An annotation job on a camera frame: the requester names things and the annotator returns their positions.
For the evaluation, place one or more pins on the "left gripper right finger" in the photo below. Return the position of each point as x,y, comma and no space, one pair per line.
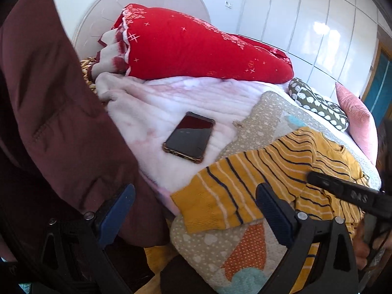
334,268

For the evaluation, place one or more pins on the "white glossy wardrobe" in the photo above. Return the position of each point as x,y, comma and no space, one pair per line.
328,41

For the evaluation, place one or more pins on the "pink cushion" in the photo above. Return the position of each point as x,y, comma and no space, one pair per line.
362,126

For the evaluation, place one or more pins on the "red folded quilt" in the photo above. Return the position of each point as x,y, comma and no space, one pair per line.
152,43

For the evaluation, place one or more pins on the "yellow striped knit sweater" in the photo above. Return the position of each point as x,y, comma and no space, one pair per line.
275,171

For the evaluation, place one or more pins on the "patterned quilted bed cover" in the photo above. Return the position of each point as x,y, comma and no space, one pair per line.
245,250

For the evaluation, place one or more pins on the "round beige headboard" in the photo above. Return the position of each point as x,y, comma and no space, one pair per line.
103,14

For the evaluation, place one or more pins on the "green sheep pattern pillow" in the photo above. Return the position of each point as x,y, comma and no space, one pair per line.
310,100

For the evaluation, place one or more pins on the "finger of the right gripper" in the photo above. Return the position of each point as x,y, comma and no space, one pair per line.
369,200

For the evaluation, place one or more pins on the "maroon jacket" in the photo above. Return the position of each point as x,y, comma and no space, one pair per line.
55,128

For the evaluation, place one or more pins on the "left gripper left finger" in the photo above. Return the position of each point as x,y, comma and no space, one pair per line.
107,221

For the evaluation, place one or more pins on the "pink white fleece blanket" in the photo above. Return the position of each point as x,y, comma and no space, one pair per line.
146,113

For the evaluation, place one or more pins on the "black smartphone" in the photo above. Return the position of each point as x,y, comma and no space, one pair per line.
190,138

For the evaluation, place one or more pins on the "wooden door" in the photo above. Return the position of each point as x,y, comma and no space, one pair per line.
378,97

